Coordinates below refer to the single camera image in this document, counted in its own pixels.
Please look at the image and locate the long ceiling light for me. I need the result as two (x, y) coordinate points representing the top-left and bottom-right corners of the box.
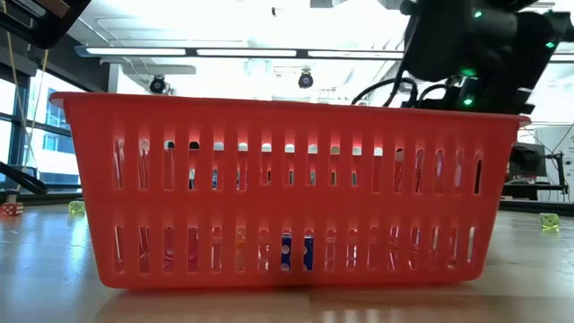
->
(74, 44), (407, 62)

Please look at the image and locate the blue die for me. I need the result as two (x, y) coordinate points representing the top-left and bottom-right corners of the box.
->
(281, 235), (315, 272)

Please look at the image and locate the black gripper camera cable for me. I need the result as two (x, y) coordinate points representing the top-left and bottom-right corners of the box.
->
(351, 76), (449, 109)

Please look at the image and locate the red plastic slotted basket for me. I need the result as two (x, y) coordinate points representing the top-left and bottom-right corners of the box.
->
(48, 92), (532, 291)

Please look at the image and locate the black monitor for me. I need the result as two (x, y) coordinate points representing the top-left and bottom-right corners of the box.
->
(509, 142), (547, 179)

